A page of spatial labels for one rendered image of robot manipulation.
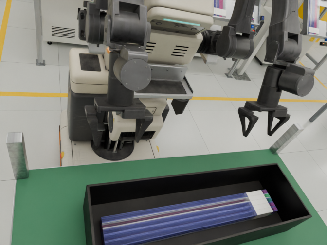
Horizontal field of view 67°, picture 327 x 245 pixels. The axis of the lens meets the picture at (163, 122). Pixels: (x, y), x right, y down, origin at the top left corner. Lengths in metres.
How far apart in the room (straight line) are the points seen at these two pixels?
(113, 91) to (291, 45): 0.47
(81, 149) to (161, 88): 0.84
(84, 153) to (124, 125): 0.57
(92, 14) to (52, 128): 1.46
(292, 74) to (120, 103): 0.43
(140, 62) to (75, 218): 0.41
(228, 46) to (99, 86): 0.69
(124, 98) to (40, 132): 1.55
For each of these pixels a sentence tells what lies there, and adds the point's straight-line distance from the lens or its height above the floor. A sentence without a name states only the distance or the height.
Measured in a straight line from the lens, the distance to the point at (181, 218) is 0.67.
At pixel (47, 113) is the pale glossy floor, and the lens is 2.16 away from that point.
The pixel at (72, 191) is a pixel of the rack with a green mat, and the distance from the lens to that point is 0.70.
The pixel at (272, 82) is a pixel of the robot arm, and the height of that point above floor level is 1.27.
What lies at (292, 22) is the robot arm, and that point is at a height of 1.40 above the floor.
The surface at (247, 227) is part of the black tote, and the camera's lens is 0.80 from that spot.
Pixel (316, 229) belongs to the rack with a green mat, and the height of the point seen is 0.95.
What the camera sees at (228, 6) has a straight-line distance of 2.86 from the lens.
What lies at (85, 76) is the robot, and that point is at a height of 0.80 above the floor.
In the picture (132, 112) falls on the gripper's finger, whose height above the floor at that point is 1.21.
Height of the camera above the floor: 1.57
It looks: 44 degrees down
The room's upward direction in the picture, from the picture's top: 24 degrees clockwise
